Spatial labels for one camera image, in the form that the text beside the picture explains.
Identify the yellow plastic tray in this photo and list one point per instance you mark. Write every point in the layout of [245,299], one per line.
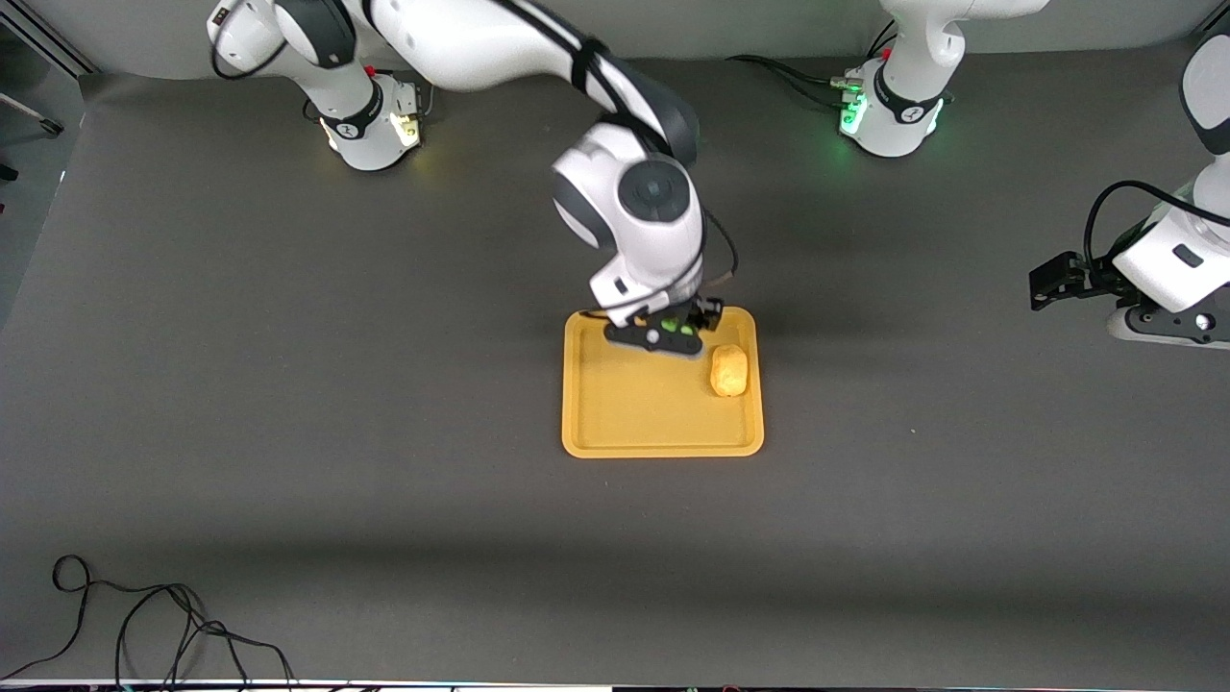
[634,404]

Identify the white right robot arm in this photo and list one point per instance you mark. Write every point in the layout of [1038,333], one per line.
[480,38]

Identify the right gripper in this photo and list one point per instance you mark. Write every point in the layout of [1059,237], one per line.
[699,313]

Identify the green apple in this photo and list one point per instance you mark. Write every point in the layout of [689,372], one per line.
[687,330]

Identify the grey metal frame rail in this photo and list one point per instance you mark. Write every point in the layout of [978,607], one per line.
[53,48]

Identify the dark grey table mat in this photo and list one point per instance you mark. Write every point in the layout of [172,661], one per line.
[384,384]

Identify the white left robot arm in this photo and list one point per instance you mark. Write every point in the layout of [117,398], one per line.
[913,58]

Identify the yellow-brown potato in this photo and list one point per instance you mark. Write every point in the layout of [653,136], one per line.
[728,371]

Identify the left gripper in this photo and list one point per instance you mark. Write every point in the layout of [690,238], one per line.
[1093,273]

